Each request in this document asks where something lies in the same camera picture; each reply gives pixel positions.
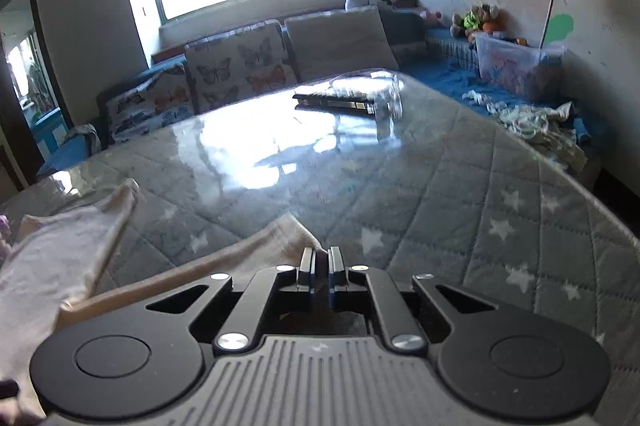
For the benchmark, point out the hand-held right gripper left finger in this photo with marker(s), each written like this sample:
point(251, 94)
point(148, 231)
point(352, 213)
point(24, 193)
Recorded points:
point(310, 275)

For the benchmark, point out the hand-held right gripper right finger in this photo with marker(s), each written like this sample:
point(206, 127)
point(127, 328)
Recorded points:
point(331, 277)

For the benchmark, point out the light beige garment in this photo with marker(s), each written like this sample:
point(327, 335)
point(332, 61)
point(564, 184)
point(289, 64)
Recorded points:
point(65, 256)

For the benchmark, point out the pile of light clothes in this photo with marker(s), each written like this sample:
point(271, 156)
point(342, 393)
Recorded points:
point(542, 130)

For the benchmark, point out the black remote control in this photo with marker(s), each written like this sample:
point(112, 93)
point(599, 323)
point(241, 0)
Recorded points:
point(332, 101)

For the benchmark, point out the clear glass cup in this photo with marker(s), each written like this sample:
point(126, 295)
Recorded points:
point(390, 100)

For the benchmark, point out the butterfly print cushion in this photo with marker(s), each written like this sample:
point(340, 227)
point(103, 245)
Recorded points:
point(240, 65)
point(145, 108)

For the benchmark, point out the small white cloth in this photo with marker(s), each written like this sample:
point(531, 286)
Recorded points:
point(475, 96)

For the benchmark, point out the blue sofa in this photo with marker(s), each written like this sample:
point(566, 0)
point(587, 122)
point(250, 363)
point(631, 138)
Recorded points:
point(445, 73)

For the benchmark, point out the plain grey cushion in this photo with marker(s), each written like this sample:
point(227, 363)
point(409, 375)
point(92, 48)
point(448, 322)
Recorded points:
point(340, 43)

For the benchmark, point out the dark cloth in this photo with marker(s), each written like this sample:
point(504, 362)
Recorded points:
point(86, 136)

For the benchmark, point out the clear plastic storage box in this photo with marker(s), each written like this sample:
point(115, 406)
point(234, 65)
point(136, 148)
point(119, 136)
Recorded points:
point(515, 68)

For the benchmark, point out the brown teddy bear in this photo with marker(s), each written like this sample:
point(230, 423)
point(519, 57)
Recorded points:
point(481, 18)

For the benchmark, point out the dark door frame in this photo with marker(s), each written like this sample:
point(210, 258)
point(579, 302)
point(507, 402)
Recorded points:
point(10, 115)

